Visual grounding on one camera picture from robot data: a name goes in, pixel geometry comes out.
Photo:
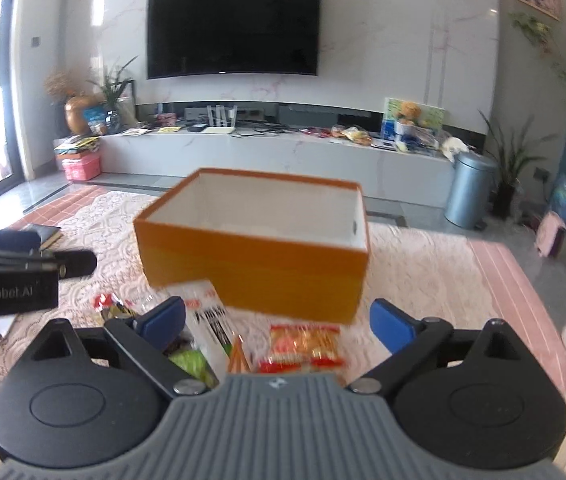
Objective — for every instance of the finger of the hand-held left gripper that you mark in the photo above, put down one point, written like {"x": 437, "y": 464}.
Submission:
{"x": 75, "y": 264}
{"x": 3, "y": 238}

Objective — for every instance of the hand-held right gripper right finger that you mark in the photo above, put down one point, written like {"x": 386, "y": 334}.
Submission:
{"x": 390, "y": 325}

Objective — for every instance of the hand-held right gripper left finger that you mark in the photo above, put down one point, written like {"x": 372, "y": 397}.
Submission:
{"x": 165, "y": 317}

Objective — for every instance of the white black-print snack packet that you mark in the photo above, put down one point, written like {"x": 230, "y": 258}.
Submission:
{"x": 210, "y": 320}

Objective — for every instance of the green snack packet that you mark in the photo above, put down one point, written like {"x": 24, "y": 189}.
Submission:
{"x": 190, "y": 365}

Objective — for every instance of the red brown snack packet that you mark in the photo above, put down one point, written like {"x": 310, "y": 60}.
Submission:
{"x": 110, "y": 306}

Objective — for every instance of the red orange snack packet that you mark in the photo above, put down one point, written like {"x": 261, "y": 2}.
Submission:
{"x": 303, "y": 347}

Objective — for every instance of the orange cardboard box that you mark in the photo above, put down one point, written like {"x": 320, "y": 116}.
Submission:
{"x": 263, "y": 270}

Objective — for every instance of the book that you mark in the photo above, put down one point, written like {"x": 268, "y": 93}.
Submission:
{"x": 49, "y": 237}

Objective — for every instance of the pink storage box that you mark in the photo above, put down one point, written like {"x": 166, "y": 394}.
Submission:
{"x": 82, "y": 167}

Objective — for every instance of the pile of magazines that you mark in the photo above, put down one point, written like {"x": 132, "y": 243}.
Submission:
{"x": 77, "y": 145}

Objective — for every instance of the orange round vase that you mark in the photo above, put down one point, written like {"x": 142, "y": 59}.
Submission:
{"x": 77, "y": 115}

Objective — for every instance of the grey metal trash can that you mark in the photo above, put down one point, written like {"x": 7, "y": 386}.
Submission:
{"x": 469, "y": 190}

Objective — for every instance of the dried flower bunch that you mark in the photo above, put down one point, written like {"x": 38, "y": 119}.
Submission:
{"x": 60, "y": 85}

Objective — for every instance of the green plant in glass vase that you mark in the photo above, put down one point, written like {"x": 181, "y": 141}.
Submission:
{"x": 113, "y": 95}

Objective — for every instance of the white kitchen scale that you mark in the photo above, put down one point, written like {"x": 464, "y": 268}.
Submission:
{"x": 384, "y": 143}

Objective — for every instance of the pink space heater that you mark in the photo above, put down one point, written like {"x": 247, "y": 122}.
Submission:
{"x": 550, "y": 235}

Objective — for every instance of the white hand fan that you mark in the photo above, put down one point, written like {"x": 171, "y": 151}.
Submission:
{"x": 454, "y": 147}

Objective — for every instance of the white marble television console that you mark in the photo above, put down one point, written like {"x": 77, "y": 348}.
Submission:
{"x": 273, "y": 160}

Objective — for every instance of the snack bags on console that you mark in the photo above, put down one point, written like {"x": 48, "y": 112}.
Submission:
{"x": 353, "y": 135}

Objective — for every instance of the potted green plant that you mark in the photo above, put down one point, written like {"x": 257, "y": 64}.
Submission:
{"x": 510, "y": 170}

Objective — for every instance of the white router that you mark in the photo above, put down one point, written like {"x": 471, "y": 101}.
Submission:
{"x": 220, "y": 127}

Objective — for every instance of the teddy bear gift box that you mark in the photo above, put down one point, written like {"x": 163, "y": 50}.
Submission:
{"x": 413, "y": 115}

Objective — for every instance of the hanging green vine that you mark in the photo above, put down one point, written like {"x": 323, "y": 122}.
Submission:
{"x": 538, "y": 30}

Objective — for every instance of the black wall television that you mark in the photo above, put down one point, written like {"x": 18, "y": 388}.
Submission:
{"x": 233, "y": 25}

